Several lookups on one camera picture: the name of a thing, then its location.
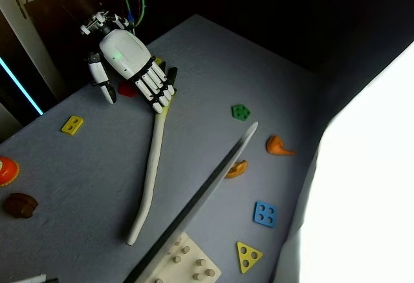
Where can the brown toy braised meat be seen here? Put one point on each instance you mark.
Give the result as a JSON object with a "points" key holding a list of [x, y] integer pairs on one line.
{"points": [[19, 205]]}

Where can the cyan light strip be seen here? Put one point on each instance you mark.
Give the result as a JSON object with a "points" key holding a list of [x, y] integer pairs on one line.
{"points": [[22, 87]]}

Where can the yellow rectangular two-hole block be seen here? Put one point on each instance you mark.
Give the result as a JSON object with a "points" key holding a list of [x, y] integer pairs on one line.
{"points": [[68, 130]]}

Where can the long pale leek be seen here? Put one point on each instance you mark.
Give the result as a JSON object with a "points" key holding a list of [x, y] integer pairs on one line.
{"points": [[153, 166]]}

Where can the red block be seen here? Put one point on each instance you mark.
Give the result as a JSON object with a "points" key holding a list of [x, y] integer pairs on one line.
{"points": [[126, 90]]}

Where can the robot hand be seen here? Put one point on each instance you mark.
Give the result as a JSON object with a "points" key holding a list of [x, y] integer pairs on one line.
{"points": [[124, 52]]}

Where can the blue square four-hole block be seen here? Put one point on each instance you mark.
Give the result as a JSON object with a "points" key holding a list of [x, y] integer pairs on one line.
{"points": [[260, 220]]}

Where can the yellow triangle three-hole block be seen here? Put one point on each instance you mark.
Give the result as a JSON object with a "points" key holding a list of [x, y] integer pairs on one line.
{"points": [[242, 252]]}

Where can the orange toy chicken drumstick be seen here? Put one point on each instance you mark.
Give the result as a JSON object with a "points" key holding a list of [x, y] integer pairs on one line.
{"points": [[275, 145]]}

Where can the grey table cloth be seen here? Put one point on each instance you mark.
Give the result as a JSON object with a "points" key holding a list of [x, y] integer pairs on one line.
{"points": [[81, 173]]}

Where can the orange toy chicken wing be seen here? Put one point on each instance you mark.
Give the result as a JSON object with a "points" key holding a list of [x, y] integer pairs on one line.
{"points": [[239, 170]]}

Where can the orange-red toy tart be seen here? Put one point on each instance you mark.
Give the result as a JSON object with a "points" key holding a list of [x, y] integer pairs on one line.
{"points": [[8, 171]]}

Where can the white pillar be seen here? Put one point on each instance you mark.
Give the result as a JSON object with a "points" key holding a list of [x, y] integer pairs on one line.
{"points": [[32, 47]]}

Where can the small yellow block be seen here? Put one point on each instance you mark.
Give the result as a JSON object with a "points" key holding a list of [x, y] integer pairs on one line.
{"points": [[158, 61]]}

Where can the green pentagon five-hole block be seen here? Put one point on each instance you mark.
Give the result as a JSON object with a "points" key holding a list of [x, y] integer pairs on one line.
{"points": [[241, 116]]}

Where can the wooden peg board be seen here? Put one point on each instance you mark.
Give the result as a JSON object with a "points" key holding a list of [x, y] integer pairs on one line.
{"points": [[194, 257]]}

